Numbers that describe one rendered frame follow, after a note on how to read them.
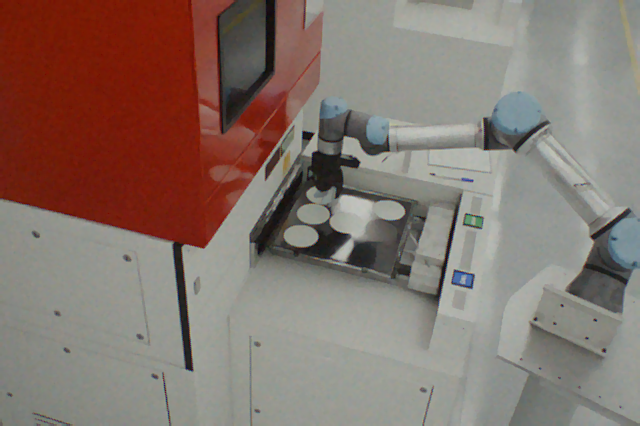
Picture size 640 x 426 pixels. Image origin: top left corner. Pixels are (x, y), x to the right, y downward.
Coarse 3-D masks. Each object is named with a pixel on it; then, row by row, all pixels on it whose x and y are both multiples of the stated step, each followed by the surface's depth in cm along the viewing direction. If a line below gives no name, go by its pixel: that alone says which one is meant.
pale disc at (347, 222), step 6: (336, 216) 196; (342, 216) 196; (348, 216) 196; (354, 216) 197; (330, 222) 193; (336, 222) 194; (342, 222) 194; (348, 222) 194; (354, 222) 194; (360, 222) 194; (336, 228) 191; (342, 228) 192; (348, 228) 192; (354, 228) 192; (360, 228) 192
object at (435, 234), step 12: (432, 216) 202; (444, 216) 202; (432, 228) 197; (444, 228) 198; (420, 240) 193; (432, 240) 193; (444, 240) 193; (444, 252) 189; (420, 264) 184; (420, 288) 179; (432, 288) 177
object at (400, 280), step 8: (288, 256) 191; (320, 264) 189; (328, 264) 188; (352, 272) 187; (360, 272) 186; (376, 280) 186; (384, 280) 185; (392, 280) 185; (400, 280) 184; (408, 280) 183
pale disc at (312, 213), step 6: (312, 204) 200; (300, 210) 197; (306, 210) 197; (312, 210) 198; (318, 210) 198; (324, 210) 198; (300, 216) 195; (306, 216) 195; (312, 216) 195; (318, 216) 195; (324, 216) 195; (306, 222) 193; (312, 222) 193; (318, 222) 193
